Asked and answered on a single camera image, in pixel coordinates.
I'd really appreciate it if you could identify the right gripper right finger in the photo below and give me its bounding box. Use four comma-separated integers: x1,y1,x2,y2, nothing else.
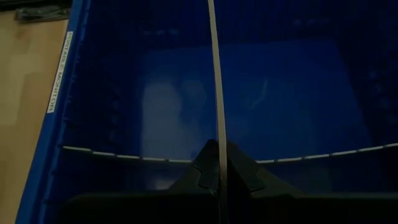
227,141,299,198

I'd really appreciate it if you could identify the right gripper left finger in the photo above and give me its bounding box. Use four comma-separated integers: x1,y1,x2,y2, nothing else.
169,139,221,197

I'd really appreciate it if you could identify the grey slotted divider panel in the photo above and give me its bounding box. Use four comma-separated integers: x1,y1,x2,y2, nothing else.
62,142,398,195
206,0,230,224

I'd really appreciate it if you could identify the blue plastic bin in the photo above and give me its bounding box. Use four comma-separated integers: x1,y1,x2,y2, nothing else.
15,0,398,224

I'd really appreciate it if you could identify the white bin label strip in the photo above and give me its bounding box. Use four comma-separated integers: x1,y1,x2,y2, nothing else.
45,30,75,114

